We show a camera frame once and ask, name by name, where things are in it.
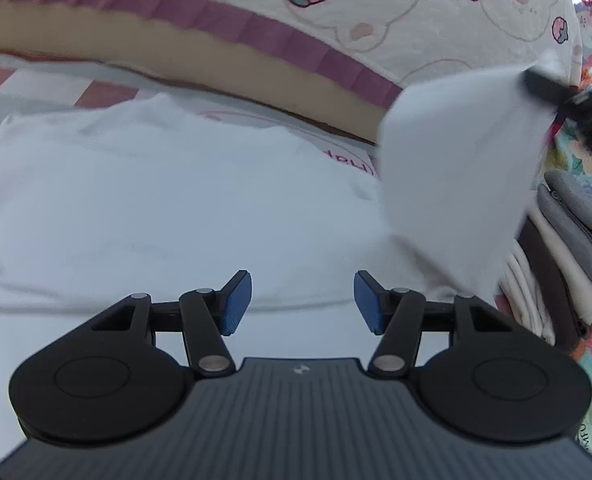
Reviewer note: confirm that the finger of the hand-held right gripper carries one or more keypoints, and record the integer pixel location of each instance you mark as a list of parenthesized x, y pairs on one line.
[(545, 87)]

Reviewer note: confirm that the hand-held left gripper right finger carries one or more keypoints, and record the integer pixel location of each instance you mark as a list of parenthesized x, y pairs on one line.
[(368, 305)]

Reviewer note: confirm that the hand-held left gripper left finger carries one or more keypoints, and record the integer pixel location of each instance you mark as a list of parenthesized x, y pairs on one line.
[(236, 302)]

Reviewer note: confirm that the white garment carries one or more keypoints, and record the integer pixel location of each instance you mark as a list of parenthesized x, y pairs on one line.
[(176, 210)]

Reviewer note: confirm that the folded cream garment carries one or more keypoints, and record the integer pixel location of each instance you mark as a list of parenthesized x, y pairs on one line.
[(570, 270), (523, 290)]

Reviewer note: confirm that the bear print bed bumper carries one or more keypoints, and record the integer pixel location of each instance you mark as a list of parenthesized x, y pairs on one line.
[(400, 20)]

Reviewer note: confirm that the tan padded bed rail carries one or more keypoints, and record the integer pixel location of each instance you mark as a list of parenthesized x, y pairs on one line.
[(176, 55)]

